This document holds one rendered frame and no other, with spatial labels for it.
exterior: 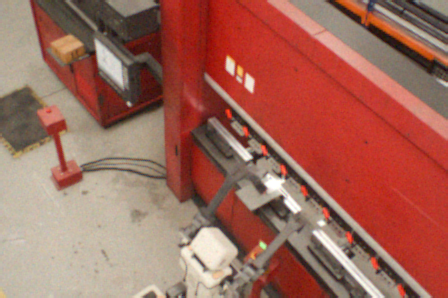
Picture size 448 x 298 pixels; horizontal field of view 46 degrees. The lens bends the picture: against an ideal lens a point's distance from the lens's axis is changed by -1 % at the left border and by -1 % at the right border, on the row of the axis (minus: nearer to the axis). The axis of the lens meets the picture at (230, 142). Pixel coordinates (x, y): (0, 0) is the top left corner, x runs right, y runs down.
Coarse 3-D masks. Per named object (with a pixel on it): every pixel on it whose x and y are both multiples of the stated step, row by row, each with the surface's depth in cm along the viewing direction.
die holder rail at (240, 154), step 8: (208, 120) 408; (216, 120) 408; (208, 128) 413; (216, 128) 402; (224, 128) 403; (224, 136) 397; (232, 136) 397; (224, 144) 401; (232, 144) 392; (232, 152) 395; (240, 152) 387; (240, 160) 390; (248, 160) 383
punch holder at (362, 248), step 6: (354, 234) 302; (354, 240) 304; (360, 240) 299; (360, 246) 301; (366, 246) 296; (354, 252) 308; (360, 252) 304; (366, 252) 298; (372, 252) 296; (360, 258) 305; (366, 258) 300
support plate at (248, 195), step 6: (264, 180) 366; (252, 186) 361; (240, 192) 357; (246, 192) 357; (252, 192) 358; (264, 192) 359; (276, 192) 359; (240, 198) 354; (246, 198) 354; (252, 198) 354; (258, 198) 354; (264, 198) 355; (270, 198) 355; (246, 204) 350; (252, 204) 351; (258, 204) 351; (252, 210) 348
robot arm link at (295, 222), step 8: (296, 216) 293; (288, 224) 288; (296, 224) 288; (288, 232) 288; (280, 240) 287; (272, 248) 287; (264, 256) 287; (248, 264) 287; (256, 264) 287; (264, 264) 287; (256, 272) 285
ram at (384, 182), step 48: (240, 48) 327; (288, 48) 286; (240, 96) 350; (288, 96) 304; (336, 96) 268; (288, 144) 324; (336, 144) 284; (384, 144) 252; (336, 192) 301; (384, 192) 266; (432, 192) 238; (384, 240) 281; (432, 240) 250; (432, 288) 263
